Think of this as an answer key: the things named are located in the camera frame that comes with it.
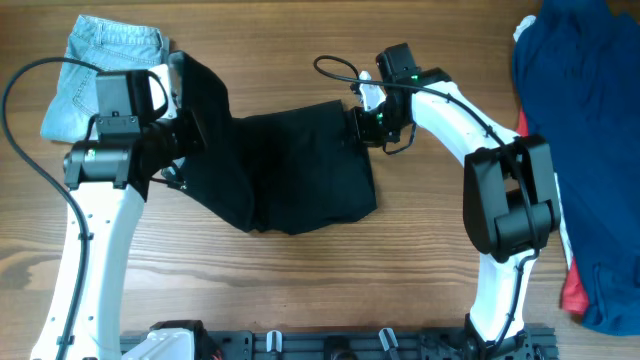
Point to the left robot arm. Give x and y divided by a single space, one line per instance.
108 182

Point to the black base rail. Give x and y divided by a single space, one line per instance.
427 344

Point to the white cloth piece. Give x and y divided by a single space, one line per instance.
525 23

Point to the dark blue garment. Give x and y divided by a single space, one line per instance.
576 71

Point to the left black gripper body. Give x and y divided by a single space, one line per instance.
189 130

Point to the black shorts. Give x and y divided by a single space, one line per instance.
293 171

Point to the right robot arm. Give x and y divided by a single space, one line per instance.
510 201

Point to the red garment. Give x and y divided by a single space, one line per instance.
574 299

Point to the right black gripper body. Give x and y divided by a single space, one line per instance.
361 126

